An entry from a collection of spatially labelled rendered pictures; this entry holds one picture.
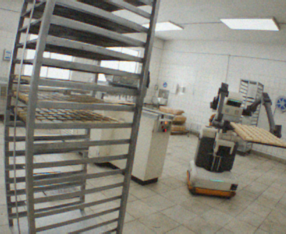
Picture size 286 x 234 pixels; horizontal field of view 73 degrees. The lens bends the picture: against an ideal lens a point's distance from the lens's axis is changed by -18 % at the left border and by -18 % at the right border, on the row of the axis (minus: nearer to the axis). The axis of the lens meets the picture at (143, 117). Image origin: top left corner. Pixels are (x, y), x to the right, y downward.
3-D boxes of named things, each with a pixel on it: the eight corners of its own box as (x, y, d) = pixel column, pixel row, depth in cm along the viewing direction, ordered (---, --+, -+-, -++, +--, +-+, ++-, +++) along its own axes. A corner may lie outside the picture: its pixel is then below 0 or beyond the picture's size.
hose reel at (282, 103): (282, 140, 488) (291, 97, 474) (281, 141, 476) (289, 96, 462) (268, 136, 517) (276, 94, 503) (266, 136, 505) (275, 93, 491)
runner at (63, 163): (127, 156, 134) (128, 152, 134) (130, 158, 133) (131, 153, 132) (23, 167, 87) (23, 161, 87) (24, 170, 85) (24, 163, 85)
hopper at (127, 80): (100, 80, 315) (102, 70, 314) (129, 84, 356) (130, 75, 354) (112, 81, 296) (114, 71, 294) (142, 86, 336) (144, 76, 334)
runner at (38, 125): (131, 127, 132) (132, 121, 132) (134, 127, 130) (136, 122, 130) (24, 127, 85) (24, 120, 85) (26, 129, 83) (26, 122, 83)
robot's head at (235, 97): (223, 97, 263) (227, 88, 252) (238, 101, 261) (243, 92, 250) (224, 106, 254) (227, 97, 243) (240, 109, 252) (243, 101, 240)
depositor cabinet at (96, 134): (58, 141, 391) (63, 95, 380) (90, 140, 443) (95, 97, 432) (97, 168, 304) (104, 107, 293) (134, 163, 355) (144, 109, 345)
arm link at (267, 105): (268, 100, 206) (260, 100, 207) (271, 97, 201) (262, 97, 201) (277, 138, 185) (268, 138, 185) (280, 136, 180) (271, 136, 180)
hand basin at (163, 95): (173, 116, 756) (178, 83, 742) (165, 116, 730) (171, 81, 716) (152, 111, 827) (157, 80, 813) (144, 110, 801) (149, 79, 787)
